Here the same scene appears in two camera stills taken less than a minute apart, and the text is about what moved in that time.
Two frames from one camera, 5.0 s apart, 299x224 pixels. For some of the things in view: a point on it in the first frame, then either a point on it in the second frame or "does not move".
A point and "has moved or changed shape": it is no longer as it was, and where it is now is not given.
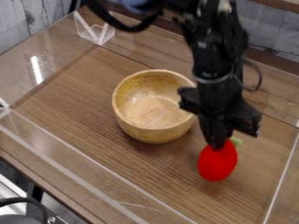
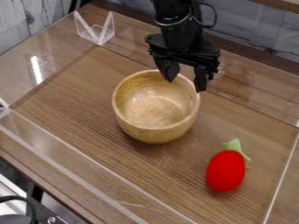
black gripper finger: [217, 129] to [169, 67]
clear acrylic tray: [89, 94] does not move
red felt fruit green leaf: [216, 164] has moved or changed shape
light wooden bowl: [145, 106] does not move
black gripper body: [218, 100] to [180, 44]
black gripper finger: [228, 128] to [200, 78]
